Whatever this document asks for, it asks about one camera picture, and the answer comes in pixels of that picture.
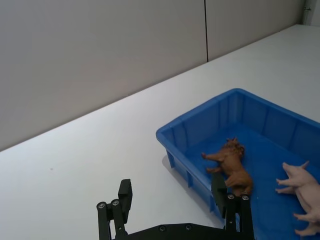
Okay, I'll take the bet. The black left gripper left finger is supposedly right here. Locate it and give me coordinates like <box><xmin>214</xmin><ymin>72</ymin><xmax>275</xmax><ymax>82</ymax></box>
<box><xmin>96</xmin><ymin>178</ymin><xmax>133</xmax><ymax>240</ymax></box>

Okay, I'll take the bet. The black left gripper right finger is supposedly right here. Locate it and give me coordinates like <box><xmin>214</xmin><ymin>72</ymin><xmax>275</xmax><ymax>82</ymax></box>
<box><xmin>210</xmin><ymin>172</ymin><xmax>255</xmax><ymax>240</ymax></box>

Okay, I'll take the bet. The brown toy lion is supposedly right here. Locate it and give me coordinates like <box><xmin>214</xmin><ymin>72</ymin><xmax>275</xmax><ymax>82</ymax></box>
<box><xmin>201</xmin><ymin>136</ymin><xmax>254</xmax><ymax>197</ymax></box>

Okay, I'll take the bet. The blue plastic bin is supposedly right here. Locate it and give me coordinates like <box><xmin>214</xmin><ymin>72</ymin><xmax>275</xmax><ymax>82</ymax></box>
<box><xmin>155</xmin><ymin>87</ymin><xmax>320</xmax><ymax>240</ymax></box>

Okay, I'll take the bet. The pink toy pig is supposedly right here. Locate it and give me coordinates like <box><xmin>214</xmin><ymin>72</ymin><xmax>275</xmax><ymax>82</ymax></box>
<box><xmin>275</xmin><ymin>160</ymin><xmax>320</xmax><ymax>237</ymax></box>

